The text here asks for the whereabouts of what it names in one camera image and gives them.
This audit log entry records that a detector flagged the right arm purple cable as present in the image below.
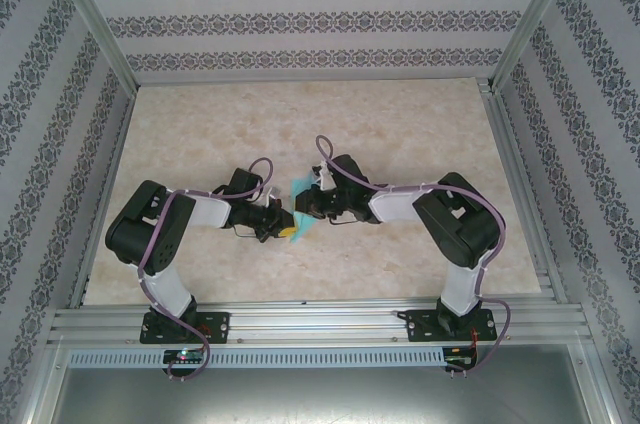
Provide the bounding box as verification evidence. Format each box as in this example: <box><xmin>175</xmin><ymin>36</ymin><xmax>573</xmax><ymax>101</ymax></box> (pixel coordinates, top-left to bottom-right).
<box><xmin>314</xmin><ymin>135</ymin><xmax>511</xmax><ymax>378</ymax></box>

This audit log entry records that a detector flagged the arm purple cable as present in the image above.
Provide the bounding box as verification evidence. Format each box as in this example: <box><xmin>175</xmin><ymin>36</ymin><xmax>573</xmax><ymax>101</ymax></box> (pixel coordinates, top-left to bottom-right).
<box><xmin>314</xmin><ymin>135</ymin><xmax>511</xmax><ymax>378</ymax></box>
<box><xmin>137</xmin><ymin>157</ymin><xmax>275</xmax><ymax>383</ymax></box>

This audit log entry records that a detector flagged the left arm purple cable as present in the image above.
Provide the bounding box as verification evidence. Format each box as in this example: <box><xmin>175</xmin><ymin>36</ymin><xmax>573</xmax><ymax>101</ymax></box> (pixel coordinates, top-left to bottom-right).
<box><xmin>137</xmin><ymin>157</ymin><xmax>275</xmax><ymax>383</ymax></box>

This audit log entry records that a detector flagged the left gripper thin black cable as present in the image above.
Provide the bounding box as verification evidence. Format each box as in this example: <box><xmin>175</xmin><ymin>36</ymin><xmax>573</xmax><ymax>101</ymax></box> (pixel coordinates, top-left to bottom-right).
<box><xmin>232</xmin><ymin>222</ymin><xmax>265</xmax><ymax>241</ymax></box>

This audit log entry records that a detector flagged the aluminium mounting rail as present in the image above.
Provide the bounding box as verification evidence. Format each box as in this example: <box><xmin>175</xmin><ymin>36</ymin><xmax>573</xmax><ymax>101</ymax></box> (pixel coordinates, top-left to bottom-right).
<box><xmin>47</xmin><ymin>296</ymin><xmax>594</xmax><ymax>345</ymax></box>

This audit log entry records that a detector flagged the aluminium side rail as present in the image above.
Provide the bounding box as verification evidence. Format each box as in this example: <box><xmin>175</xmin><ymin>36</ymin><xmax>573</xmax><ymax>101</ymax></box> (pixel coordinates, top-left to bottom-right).
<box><xmin>67</xmin><ymin>86</ymin><xmax>139</xmax><ymax>310</ymax></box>
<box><xmin>484</xmin><ymin>81</ymin><xmax>570</xmax><ymax>305</ymax></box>

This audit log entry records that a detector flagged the light blue paper sheet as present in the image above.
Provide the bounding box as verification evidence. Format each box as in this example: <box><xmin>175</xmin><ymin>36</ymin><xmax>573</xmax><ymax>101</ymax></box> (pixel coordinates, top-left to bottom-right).
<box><xmin>288</xmin><ymin>174</ymin><xmax>319</xmax><ymax>245</ymax></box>

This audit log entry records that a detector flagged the aluminium frame post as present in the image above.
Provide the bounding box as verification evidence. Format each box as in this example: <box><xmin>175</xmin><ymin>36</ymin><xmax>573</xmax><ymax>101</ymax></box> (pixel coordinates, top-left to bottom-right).
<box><xmin>489</xmin><ymin>0</ymin><xmax>586</xmax><ymax>93</ymax></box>
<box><xmin>49</xmin><ymin>0</ymin><xmax>140</xmax><ymax>90</ymax></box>

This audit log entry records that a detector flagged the grey metal sheet panel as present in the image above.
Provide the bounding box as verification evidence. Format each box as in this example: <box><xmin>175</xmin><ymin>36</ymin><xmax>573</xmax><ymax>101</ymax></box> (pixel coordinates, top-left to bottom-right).
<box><xmin>49</xmin><ymin>343</ymin><xmax>616</xmax><ymax>424</ymax></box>

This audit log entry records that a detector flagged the gripper thin black cable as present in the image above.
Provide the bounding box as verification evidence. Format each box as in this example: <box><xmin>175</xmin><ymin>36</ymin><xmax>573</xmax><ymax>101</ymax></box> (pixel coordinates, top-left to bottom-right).
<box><xmin>232</xmin><ymin>222</ymin><xmax>265</xmax><ymax>241</ymax></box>
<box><xmin>327</xmin><ymin>213</ymin><xmax>374</xmax><ymax>226</ymax></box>

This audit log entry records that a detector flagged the right gripper thin black cable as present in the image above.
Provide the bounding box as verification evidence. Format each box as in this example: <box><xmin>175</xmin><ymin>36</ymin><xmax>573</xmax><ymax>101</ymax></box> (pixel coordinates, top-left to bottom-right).
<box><xmin>327</xmin><ymin>213</ymin><xmax>374</xmax><ymax>226</ymax></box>

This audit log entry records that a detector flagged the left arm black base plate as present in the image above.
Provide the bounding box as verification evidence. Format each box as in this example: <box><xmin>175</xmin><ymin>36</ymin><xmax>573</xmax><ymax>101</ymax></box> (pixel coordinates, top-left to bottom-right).
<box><xmin>139</xmin><ymin>311</ymin><xmax>231</xmax><ymax>345</ymax></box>

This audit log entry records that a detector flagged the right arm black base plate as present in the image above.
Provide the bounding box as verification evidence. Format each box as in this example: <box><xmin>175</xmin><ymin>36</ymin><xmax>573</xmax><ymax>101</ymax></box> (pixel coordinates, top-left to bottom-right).
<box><xmin>405</xmin><ymin>308</ymin><xmax>496</xmax><ymax>344</ymax></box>

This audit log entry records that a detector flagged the slotted grey cable duct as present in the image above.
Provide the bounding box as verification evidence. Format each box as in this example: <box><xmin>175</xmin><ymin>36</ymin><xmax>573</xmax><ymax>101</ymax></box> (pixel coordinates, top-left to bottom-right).
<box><xmin>67</xmin><ymin>347</ymin><xmax>446</xmax><ymax>369</ymax></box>

